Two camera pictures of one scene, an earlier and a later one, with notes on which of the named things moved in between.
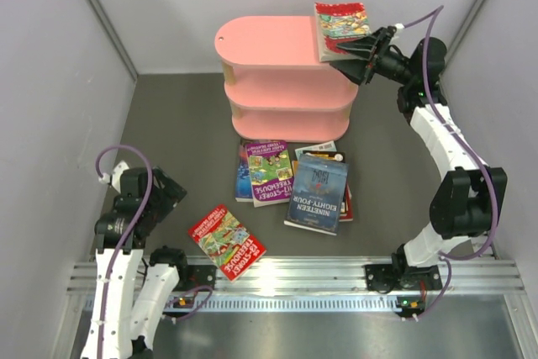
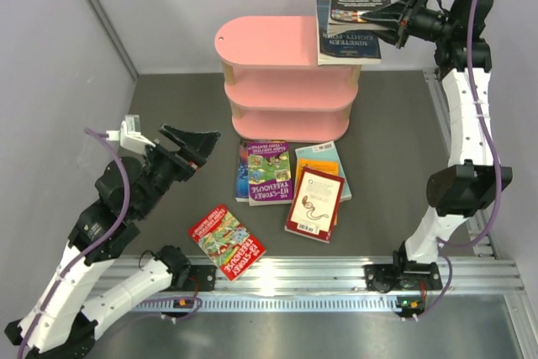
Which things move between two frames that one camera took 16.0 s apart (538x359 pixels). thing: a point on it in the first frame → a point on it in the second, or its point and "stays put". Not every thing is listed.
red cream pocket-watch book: [346, 213] → [315, 204]
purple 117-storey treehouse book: [271, 171] stays put
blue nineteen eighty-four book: [318, 194] → [346, 48]
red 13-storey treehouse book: [227, 243] stays put
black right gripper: [356, 70] → [403, 12]
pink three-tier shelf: [276, 86] stays put
